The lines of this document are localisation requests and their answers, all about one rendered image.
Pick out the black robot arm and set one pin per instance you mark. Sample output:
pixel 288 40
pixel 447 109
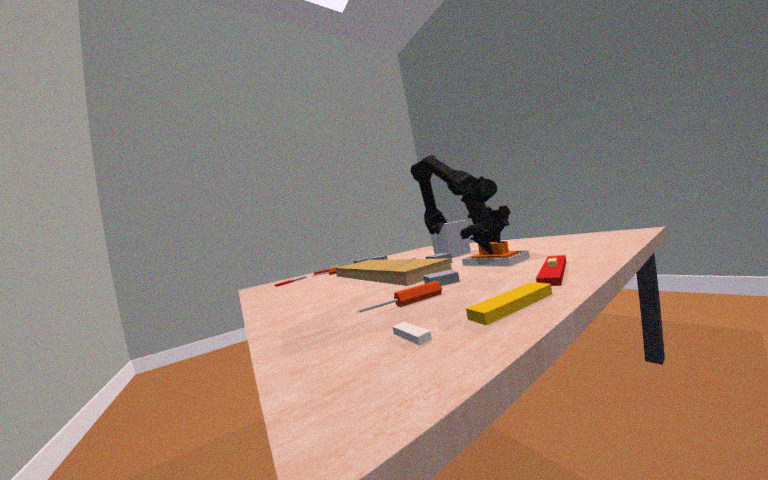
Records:
pixel 478 190

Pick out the yellow rectangular bar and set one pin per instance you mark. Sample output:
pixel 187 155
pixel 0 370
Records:
pixel 498 307

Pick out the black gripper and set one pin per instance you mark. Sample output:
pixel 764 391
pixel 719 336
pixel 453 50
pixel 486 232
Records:
pixel 478 229

